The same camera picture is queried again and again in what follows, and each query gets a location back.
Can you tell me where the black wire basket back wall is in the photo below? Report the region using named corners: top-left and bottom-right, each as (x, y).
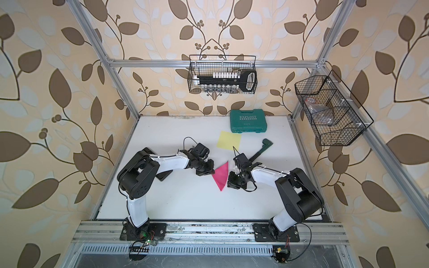
top-left (187, 54), bottom-right (258, 94)

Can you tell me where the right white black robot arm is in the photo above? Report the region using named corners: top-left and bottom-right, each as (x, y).
top-left (227, 154), bottom-right (325, 237)

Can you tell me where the black socket holder tool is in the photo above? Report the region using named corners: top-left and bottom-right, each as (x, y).
top-left (188, 69), bottom-right (258, 94)

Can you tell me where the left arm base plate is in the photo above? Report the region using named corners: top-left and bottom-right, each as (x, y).
top-left (120, 221), bottom-right (167, 241)

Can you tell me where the yellow square paper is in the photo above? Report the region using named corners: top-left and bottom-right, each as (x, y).
top-left (217, 131), bottom-right (241, 151)

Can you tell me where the pink square paper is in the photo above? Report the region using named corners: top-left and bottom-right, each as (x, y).
top-left (212, 162), bottom-right (229, 192)

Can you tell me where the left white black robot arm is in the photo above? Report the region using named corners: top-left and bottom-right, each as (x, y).
top-left (117, 143), bottom-right (215, 228)

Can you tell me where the black flat tray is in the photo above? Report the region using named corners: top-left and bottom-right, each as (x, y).
top-left (156, 170), bottom-right (173, 182)

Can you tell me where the black wire basket right wall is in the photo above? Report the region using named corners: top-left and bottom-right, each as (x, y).
top-left (294, 70), bottom-right (374, 146)

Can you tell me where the plastic bag in basket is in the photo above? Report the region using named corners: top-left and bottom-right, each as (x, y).
top-left (305, 97), bottom-right (335, 125)

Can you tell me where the green black pipe wrench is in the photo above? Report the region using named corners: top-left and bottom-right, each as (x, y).
top-left (249, 138), bottom-right (273, 162)

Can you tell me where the black wire basket wall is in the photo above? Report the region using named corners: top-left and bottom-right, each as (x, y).
top-left (294, 70), bottom-right (374, 146)
top-left (187, 54), bottom-right (258, 94)

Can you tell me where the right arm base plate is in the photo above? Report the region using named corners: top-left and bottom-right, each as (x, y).
top-left (252, 223), bottom-right (300, 242)

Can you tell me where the green tool case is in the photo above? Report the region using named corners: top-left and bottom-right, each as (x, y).
top-left (230, 109), bottom-right (268, 134)

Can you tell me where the aluminium front rail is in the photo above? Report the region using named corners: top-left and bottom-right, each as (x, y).
top-left (72, 221), bottom-right (350, 246)

